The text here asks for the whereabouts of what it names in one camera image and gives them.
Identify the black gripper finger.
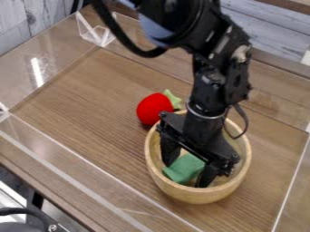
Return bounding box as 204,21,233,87
161,134,181,167
196,165,218,188

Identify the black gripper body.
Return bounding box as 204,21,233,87
157,109,240,177

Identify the green rectangular block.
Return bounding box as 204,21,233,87
162,153,205,185

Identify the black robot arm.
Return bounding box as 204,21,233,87
91,0,253,188

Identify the light wooden bowl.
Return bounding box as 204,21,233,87
145,118,253,205

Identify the red plush strawberry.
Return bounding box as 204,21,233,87
136,89,182,126

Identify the black cable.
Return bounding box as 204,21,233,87
224,102,252,140

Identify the clear acrylic tray wall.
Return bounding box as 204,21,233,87
0,109,202,232

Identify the clear acrylic corner bracket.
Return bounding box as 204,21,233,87
75,12,117,48

